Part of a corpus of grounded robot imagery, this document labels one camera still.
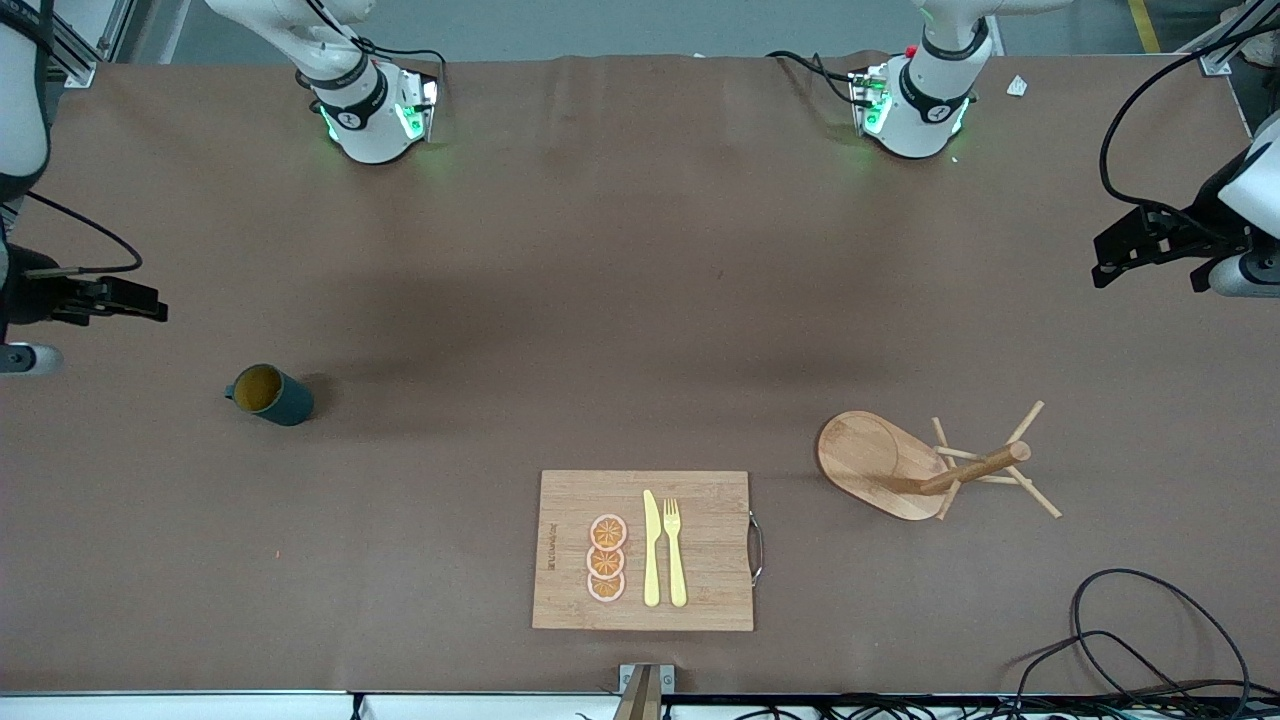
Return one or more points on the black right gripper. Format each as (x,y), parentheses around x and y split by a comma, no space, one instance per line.
(30,296)

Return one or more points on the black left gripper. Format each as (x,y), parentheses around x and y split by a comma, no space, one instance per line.
(1192,232)

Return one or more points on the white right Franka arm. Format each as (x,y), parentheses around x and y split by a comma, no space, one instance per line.
(365,120)

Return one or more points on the small white paper scrap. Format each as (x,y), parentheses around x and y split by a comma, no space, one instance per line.
(1018,86)

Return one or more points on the wooden mug tree stand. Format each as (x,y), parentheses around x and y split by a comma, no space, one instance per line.
(880,465)

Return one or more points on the toy orange slice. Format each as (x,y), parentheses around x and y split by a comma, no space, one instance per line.
(608,531)
(606,562)
(606,588)

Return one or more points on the yellow plastic fork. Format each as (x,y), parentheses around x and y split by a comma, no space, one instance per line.
(676,570)

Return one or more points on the yellow plastic knife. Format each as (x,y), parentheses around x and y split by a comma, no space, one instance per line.
(651,560)

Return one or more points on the aluminium frame profile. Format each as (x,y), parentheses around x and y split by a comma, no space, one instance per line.
(1225,50)
(70,50)

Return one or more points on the white table edge rail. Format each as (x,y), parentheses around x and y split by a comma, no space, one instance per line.
(200,706)

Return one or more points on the metal table edge bracket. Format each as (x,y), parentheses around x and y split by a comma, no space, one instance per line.
(645,685)

